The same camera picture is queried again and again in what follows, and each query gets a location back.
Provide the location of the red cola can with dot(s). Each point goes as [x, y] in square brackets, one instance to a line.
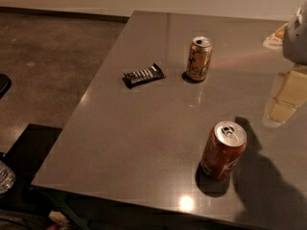
[225, 144]

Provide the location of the black snack bar wrapper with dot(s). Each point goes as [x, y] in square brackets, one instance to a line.
[139, 77]

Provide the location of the clear plastic container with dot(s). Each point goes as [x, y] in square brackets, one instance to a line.
[7, 178]

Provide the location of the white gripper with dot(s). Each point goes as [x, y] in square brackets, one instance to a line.
[296, 38]

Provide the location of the black chair seat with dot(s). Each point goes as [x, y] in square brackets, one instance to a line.
[25, 157]

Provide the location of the orange soda can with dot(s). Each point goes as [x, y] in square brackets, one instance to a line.
[199, 58]

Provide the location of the black floor object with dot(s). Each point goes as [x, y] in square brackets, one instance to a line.
[5, 84]

